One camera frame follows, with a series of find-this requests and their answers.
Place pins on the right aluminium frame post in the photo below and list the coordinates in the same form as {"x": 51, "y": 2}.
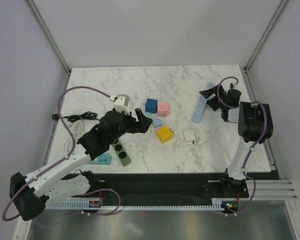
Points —
{"x": 266, "y": 33}

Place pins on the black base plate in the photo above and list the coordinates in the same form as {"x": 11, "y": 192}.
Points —
{"x": 164, "y": 189}

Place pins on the yellow cube plug adapter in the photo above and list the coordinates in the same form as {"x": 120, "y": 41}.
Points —
{"x": 164, "y": 134}

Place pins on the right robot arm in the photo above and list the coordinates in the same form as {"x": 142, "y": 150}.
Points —
{"x": 254, "y": 124}

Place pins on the green power strip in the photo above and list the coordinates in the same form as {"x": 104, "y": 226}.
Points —
{"x": 121, "y": 153}

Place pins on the white USB charger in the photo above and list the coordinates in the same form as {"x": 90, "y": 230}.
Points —
{"x": 189, "y": 136}

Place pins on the aluminium frame post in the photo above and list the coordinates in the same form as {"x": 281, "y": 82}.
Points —
{"x": 48, "y": 35}
{"x": 266, "y": 33}

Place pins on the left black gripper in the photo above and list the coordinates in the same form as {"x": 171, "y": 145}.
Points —
{"x": 144, "y": 122}

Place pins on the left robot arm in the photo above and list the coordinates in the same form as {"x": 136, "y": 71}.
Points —
{"x": 31, "y": 193}

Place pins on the light blue power strip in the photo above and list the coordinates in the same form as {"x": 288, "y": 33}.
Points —
{"x": 200, "y": 107}

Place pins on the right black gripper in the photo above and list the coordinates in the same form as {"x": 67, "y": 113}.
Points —
{"x": 212, "y": 102}

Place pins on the teal USB power strip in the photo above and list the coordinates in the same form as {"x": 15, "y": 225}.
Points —
{"x": 104, "y": 160}

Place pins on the left aluminium frame post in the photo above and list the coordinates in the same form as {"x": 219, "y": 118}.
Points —
{"x": 48, "y": 35}

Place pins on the teal plug adapter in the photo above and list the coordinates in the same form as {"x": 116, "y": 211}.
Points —
{"x": 147, "y": 115}

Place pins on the light blue plug adapter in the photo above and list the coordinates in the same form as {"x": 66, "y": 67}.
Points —
{"x": 157, "y": 122}

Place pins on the pink cube plug adapter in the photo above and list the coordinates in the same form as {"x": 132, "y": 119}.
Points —
{"x": 162, "y": 109}

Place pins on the dark blue cube adapter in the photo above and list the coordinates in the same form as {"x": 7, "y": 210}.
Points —
{"x": 151, "y": 105}

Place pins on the white slotted cable duct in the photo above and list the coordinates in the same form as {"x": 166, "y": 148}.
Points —
{"x": 83, "y": 204}

